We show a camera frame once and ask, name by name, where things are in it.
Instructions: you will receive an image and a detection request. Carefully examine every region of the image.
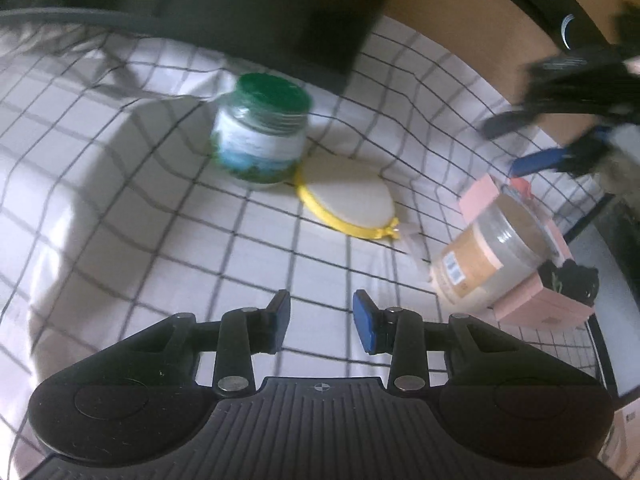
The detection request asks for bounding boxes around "green lid jar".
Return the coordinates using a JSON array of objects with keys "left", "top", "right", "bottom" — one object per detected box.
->
[{"left": 210, "top": 73, "right": 313, "bottom": 191}]

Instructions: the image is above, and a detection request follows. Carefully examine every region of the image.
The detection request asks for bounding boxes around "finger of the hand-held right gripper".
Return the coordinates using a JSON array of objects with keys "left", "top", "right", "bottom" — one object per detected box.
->
[
  {"left": 509, "top": 146, "right": 578, "bottom": 177},
  {"left": 481, "top": 109, "right": 543, "bottom": 140}
]

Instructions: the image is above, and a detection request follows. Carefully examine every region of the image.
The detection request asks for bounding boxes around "yellow rimmed white pouch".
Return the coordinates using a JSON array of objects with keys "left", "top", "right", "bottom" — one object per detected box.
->
[{"left": 294, "top": 152, "right": 403, "bottom": 241}]

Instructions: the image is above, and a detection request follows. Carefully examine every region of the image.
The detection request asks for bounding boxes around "clear jar with tan label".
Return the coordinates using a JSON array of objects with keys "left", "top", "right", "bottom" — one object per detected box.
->
[{"left": 429, "top": 191, "right": 552, "bottom": 307}]

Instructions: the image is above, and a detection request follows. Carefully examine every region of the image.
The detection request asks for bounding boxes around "white checked bedsheet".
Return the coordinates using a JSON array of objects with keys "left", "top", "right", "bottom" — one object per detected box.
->
[{"left": 0, "top": 14, "right": 623, "bottom": 461}]

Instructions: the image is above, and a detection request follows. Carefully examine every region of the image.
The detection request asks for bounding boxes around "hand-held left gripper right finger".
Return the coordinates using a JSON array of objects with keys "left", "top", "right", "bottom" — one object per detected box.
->
[{"left": 352, "top": 289, "right": 533, "bottom": 395}]

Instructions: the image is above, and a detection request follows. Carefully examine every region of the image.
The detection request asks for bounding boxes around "black panel with white rings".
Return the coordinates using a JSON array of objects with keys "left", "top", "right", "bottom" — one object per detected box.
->
[{"left": 457, "top": 0, "right": 640, "bottom": 53}]

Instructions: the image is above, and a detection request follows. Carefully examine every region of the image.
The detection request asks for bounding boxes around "brown cardboard box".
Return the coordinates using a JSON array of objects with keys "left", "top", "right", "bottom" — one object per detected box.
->
[{"left": 596, "top": 399, "right": 640, "bottom": 480}]

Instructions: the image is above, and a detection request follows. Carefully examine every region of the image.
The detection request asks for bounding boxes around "brown wooden board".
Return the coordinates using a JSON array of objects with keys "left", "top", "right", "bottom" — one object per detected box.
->
[{"left": 382, "top": 0, "right": 606, "bottom": 148}]

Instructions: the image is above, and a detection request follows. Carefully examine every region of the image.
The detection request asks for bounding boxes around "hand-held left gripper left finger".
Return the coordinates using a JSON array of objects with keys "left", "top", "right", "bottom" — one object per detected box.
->
[{"left": 120, "top": 289, "right": 292, "bottom": 397}]

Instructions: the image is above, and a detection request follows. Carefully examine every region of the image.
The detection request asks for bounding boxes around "large black box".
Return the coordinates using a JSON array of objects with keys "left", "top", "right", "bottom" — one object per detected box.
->
[{"left": 0, "top": 0, "right": 412, "bottom": 93}]

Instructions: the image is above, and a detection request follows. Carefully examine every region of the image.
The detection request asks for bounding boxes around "pink cardboard box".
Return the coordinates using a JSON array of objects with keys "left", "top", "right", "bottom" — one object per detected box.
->
[{"left": 459, "top": 174, "right": 598, "bottom": 332}]

